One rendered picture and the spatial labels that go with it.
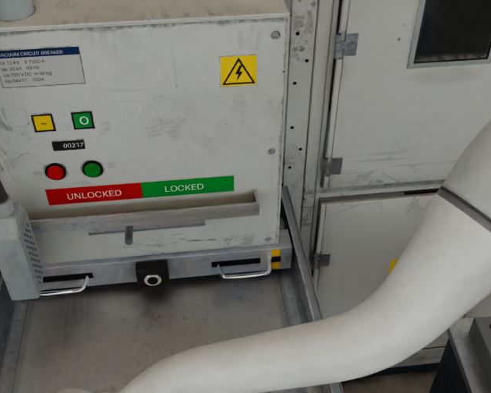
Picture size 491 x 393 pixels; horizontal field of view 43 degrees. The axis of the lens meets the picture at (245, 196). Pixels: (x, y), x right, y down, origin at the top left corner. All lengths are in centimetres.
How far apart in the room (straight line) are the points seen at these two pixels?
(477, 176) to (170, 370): 35
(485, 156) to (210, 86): 52
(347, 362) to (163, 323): 64
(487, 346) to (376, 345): 72
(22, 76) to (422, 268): 65
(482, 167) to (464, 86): 86
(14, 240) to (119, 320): 28
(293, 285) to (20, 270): 51
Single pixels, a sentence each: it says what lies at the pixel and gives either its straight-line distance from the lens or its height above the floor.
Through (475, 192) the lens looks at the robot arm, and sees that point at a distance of 55.
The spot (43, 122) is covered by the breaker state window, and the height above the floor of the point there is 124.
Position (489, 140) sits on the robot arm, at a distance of 56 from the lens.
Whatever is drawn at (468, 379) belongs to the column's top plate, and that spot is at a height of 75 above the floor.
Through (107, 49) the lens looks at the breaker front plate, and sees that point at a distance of 94.
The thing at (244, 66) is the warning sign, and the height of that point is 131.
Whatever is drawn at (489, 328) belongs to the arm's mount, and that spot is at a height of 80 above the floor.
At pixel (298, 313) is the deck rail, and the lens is 118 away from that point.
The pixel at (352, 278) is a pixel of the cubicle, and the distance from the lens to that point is 171.
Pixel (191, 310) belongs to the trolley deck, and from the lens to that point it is 119.
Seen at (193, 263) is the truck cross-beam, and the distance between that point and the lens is 119.
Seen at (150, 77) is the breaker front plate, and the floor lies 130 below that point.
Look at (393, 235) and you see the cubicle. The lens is 163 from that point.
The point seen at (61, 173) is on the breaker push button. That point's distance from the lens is 106.
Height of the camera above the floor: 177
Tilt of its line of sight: 41 degrees down
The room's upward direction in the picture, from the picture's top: straight up
